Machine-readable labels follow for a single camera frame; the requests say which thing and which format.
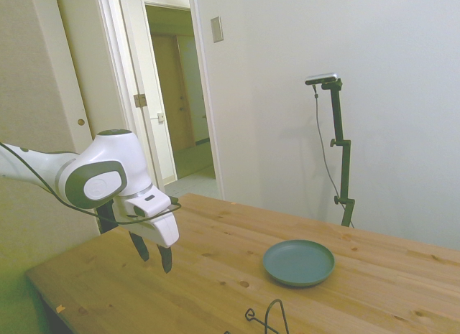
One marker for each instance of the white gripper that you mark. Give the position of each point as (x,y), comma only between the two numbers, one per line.
(161,230)

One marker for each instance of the teal round plate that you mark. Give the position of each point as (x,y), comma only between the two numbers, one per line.
(298,264)

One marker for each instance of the white door latch plate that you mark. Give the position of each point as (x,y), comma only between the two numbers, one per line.
(160,116)

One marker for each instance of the black box behind table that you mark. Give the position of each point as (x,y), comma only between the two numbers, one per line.
(106,219)

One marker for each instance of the brass door hinge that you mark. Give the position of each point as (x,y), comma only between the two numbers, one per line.
(140,100)

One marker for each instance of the brown hallway door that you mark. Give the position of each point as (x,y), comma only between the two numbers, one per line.
(172,93)

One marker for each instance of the white open door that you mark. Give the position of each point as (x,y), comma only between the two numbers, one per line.
(151,79)

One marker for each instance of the closet door with round pull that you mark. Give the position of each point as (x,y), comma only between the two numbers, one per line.
(77,79)

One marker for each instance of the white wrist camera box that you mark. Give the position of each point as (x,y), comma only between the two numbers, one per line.
(149,204)

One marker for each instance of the beige wall switch plate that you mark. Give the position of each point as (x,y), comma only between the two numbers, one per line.
(216,29)

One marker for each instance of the silver exterior camera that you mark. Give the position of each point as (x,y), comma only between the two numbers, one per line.
(321,78)

